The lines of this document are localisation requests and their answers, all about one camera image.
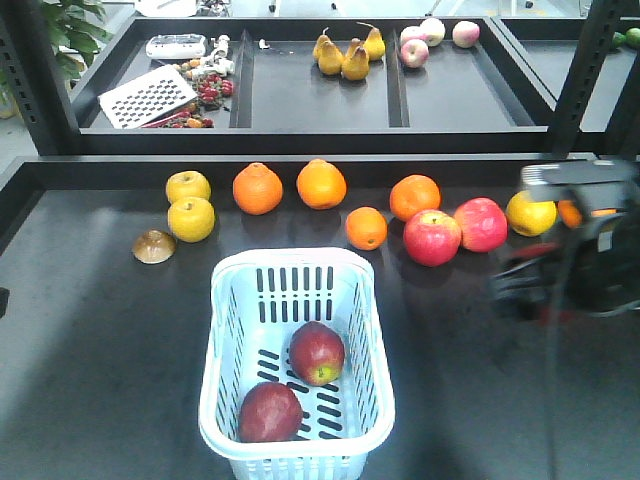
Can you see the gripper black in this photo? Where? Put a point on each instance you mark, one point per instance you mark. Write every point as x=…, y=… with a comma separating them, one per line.
x=600, y=275

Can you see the dark red apple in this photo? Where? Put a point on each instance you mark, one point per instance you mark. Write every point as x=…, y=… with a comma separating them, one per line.
x=533, y=251
x=270, y=412
x=316, y=354

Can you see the light blue plastic basket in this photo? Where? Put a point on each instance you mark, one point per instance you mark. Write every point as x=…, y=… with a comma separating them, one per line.
x=296, y=383

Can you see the large orange behind apples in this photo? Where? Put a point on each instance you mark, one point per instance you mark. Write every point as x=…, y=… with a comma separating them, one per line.
x=413, y=194

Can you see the yellow orange citrus fruit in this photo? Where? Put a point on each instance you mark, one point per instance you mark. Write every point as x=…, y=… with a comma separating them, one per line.
x=530, y=218

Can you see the pink red apple right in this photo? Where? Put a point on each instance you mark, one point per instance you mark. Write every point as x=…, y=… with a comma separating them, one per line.
x=483, y=225

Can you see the pink red apple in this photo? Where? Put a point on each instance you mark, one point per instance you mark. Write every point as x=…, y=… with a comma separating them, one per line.
x=483, y=225
x=432, y=237

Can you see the large orange top right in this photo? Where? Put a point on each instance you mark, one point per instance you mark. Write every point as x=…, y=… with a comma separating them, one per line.
x=572, y=217

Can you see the pink red apple left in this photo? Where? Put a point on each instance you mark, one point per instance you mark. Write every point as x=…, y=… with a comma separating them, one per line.
x=432, y=237

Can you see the small orange lower left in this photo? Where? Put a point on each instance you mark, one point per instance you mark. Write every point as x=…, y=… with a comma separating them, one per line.
x=366, y=228

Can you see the black wooden display stand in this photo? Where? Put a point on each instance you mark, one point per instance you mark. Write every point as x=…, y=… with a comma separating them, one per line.
x=102, y=355

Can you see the pink apple back shelf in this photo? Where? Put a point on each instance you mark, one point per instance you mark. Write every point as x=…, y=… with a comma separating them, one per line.
x=414, y=53

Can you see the brown pears cluster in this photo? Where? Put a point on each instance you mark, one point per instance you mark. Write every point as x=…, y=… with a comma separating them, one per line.
x=353, y=64

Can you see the orange with knob top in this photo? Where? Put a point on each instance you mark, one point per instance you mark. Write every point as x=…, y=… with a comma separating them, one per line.
x=257, y=189

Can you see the yellow apple front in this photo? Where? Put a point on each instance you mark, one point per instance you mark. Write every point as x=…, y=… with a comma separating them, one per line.
x=191, y=219

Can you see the yellow apple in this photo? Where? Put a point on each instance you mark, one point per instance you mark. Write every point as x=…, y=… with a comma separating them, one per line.
x=191, y=219
x=188, y=183

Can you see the yellow apple rear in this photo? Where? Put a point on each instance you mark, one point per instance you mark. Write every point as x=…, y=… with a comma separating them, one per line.
x=188, y=183

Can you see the white perforated grater board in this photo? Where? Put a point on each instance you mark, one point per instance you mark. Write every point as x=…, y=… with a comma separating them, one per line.
x=146, y=98

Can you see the potted green plant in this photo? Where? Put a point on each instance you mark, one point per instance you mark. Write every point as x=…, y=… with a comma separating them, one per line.
x=76, y=34

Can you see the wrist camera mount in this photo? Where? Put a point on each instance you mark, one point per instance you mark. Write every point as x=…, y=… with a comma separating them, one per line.
x=600, y=183

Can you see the black upright shelf post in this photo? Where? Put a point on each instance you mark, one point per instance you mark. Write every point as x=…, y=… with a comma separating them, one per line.
x=36, y=81

